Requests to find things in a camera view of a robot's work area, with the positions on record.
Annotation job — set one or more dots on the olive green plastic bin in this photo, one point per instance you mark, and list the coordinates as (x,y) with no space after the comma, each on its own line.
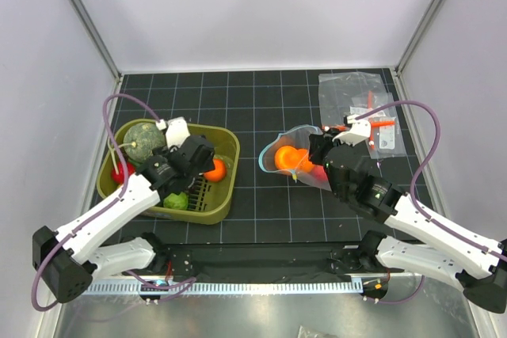
(209,203)

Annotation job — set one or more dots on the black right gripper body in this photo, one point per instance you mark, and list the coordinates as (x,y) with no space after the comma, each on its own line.
(318,156)

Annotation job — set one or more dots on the clear bag with orange tool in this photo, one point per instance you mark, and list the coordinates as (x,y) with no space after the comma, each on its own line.
(355,93)

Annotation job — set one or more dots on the orange toy tangerine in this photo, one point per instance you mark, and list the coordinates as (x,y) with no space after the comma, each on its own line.
(285,158)
(218,173)
(303,163)

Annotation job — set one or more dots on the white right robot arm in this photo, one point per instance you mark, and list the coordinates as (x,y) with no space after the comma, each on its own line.
(467,261)

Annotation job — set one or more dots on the red toy radish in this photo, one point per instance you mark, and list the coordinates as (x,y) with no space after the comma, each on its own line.
(117,173)

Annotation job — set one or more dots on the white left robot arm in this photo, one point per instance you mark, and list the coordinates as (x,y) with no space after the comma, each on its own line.
(70,258)

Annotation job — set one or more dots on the red toy apple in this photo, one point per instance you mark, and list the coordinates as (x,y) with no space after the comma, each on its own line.
(319,173)

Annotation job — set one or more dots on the green toy melon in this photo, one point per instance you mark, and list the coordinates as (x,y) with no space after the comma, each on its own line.
(141,139)

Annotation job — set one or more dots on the light green toy cabbage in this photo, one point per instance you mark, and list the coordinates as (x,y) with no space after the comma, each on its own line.
(176,201)

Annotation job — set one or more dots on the black grid mat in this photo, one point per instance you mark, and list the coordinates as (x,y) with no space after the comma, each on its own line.
(256,106)

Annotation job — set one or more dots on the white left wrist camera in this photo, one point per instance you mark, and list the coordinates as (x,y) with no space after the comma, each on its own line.
(176,131)

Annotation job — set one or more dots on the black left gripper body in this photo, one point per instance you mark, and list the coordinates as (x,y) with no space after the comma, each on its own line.
(207,166)

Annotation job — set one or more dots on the perforated metal rail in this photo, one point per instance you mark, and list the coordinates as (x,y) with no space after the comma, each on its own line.
(134,287)

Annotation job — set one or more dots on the clear zip top bag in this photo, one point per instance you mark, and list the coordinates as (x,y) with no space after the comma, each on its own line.
(299,138)

